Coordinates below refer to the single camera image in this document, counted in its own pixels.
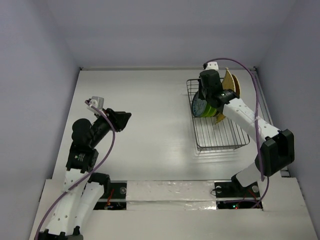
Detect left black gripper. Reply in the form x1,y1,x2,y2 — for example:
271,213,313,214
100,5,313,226
89,107,131,148

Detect square bamboo tray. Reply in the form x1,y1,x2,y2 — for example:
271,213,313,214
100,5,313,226
215,67,236,125

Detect blue patterned plate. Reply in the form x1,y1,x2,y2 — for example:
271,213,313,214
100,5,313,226
191,91,209,118

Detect oval bamboo tray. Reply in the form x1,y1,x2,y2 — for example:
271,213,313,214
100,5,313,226
231,74,241,97

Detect green plate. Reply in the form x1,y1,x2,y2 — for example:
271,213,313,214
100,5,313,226
201,103,217,118

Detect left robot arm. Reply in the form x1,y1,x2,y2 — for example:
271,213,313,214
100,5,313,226
34,107,132,240

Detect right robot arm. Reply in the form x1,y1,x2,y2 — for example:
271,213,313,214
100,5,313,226
198,69,295,196

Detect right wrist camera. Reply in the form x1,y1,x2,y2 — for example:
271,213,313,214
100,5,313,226
203,61,219,71

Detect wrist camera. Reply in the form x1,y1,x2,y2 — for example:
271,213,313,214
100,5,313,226
203,61,219,71
85,96,105,111

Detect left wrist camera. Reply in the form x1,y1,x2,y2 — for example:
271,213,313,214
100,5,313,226
85,96,105,111

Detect wire dish rack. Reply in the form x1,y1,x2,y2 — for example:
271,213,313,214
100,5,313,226
186,77,251,152

